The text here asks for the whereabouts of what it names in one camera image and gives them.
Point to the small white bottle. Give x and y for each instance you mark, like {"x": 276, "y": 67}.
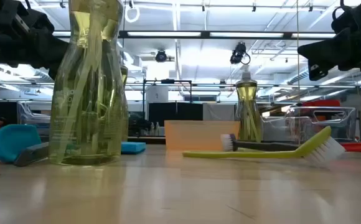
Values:
{"x": 152, "y": 129}
{"x": 157, "y": 129}

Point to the clear plastic bin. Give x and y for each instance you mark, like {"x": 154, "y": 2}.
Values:
{"x": 339, "y": 124}
{"x": 28, "y": 118}

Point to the black ceiling camera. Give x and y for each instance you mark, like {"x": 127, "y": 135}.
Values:
{"x": 238, "y": 53}
{"x": 161, "y": 56}

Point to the orange translucent plastic bin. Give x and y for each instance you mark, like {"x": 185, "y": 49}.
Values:
{"x": 196, "y": 135}

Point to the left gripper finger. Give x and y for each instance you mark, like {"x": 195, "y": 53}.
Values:
{"x": 48, "y": 49}

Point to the black overhead bar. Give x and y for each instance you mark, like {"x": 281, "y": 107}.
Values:
{"x": 205, "y": 34}

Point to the light blue sponge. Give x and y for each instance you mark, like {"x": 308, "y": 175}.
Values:
{"x": 134, "y": 147}

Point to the red background box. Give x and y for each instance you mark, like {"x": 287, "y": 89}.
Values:
{"x": 323, "y": 103}

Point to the black metal frame stand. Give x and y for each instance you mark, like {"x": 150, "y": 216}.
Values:
{"x": 168, "y": 81}

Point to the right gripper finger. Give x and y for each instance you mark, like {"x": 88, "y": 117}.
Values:
{"x": 330, "y": 49}

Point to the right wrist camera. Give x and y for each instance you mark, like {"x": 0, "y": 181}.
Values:
{"x": 317, "y": 71}

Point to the grey dish brush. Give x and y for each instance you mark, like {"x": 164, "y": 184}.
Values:
{"x": 31, "y": 154}
{"x": 261, "y": 145}

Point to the grey cloth panel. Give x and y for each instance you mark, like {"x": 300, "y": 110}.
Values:
{"x": 219, "y": 112}

